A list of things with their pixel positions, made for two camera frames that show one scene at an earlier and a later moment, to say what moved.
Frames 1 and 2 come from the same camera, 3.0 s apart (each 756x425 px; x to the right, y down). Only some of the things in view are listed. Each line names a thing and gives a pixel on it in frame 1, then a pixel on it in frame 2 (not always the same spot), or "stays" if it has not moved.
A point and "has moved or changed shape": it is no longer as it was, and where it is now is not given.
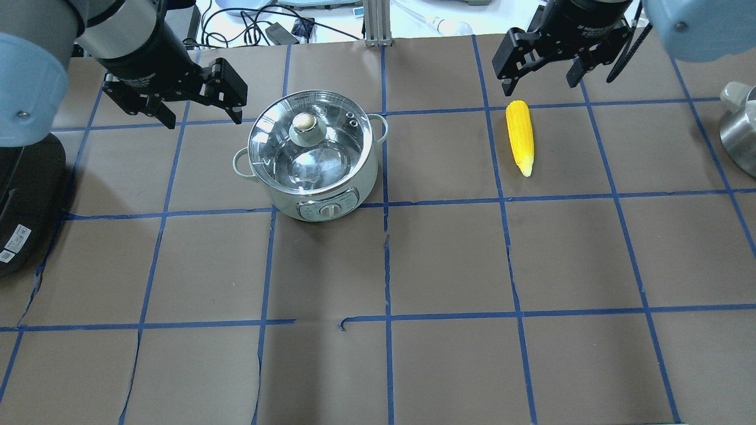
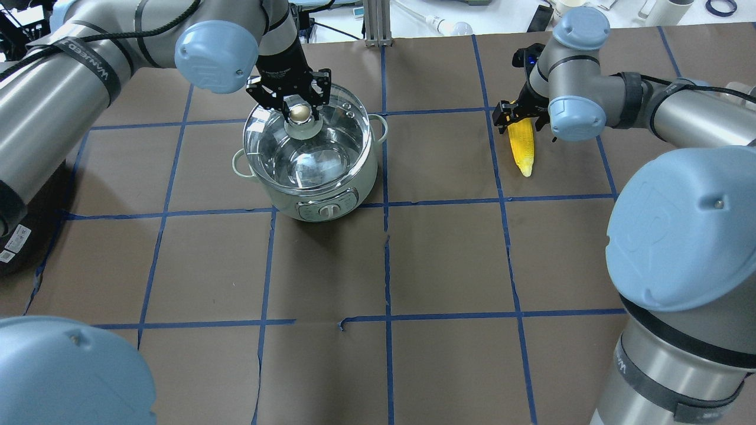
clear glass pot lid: x=310 y=141 has moved or changed shape
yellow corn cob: x=518 y=120 stays
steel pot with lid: x=323 y=206 stays
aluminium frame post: x=377 y=18 stays
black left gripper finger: x=133 y=100 → x=264 y=98
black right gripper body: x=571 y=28 → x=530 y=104
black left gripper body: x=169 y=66 → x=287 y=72
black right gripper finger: x=604 y=53 → x=540 y=121
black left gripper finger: x=226 y=88 → x=322 y=97
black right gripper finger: x=518 y=54 → x=502 y=114
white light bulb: x=447 y=27 stays
